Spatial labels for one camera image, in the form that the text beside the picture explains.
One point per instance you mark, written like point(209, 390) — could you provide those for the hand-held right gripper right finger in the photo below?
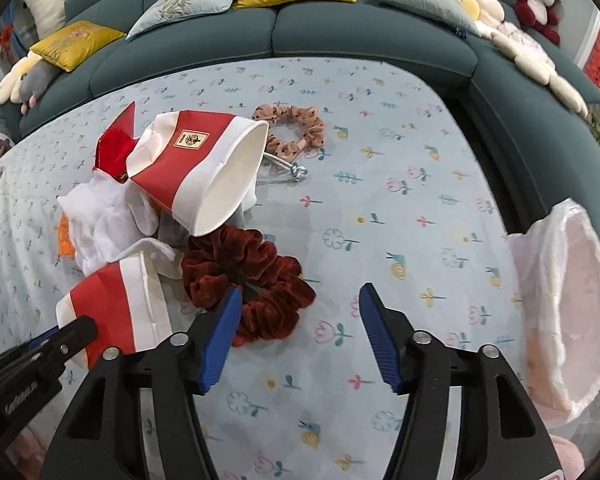
point(380, 340)

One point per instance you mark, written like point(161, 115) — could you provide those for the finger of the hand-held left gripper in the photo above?
point(77, 332)

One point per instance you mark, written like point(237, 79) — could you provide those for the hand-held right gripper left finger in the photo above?
point(220, 340)

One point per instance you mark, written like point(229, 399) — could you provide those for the dark red velvet scrunchie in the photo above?
point(260, 270)

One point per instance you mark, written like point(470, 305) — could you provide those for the white plastic bag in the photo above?
point(545, 285)

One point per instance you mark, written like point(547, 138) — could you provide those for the red white fabric basket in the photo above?
point(180, 170)

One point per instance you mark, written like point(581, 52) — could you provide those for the orange paper piece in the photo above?
point(66, 240)

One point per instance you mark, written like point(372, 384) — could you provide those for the white crumpled cloth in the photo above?
point(105, 225)

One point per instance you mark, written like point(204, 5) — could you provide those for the light blue floral blanket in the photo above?
point(405, 210)

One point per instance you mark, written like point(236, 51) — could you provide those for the red folded origami paper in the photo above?
point(111, 147)

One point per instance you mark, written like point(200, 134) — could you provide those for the pink dotted scrunchie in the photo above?
point(310, 135)

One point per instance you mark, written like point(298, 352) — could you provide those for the grey and cream plush toy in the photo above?
point(35, 80)

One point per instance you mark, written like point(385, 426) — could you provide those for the teal sofa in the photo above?
point(370, 30)

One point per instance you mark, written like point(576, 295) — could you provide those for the white flower pillow pink centre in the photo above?
point(525, 45)

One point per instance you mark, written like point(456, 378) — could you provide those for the white plush toy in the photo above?
point(42, 5)

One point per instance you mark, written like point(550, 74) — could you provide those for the grey-green embroidered cushion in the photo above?
point(190, 5)

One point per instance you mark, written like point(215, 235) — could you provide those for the red teddy bear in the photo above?
point(525, 15)

